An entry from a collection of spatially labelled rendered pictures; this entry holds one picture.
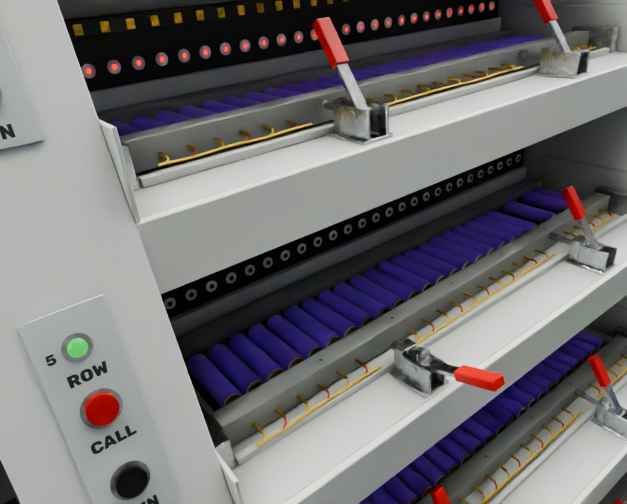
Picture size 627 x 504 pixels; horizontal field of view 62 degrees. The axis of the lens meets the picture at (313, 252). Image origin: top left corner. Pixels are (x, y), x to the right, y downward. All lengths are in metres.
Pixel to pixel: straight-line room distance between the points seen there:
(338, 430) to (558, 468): 0.32
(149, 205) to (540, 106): 0.35
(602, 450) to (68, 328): 0.57
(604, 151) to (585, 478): 0.39
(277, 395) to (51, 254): 0.20
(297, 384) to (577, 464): 0.36
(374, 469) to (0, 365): 0.26
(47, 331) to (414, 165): 0.26
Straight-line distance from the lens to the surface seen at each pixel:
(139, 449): 0.31
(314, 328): 0.47
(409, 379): 0.44
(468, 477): 0.60
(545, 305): 0.55
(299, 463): 0.39
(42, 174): 0.28
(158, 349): 0.29
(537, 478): 0.65
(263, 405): 0.40
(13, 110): 0.28
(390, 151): 0.37
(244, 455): 0.39
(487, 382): 0.38
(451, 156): 0.43
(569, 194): 0.61
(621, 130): 0.76
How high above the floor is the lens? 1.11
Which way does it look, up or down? 13 degrees down
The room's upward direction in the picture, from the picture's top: 15 degrees counter-clockwise
